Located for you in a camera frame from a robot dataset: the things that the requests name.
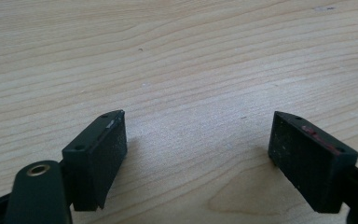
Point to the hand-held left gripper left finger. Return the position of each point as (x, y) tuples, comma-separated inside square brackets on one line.
[(97, 161)]

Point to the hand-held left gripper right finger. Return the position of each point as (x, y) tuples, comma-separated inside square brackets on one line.
[(307, 161)]

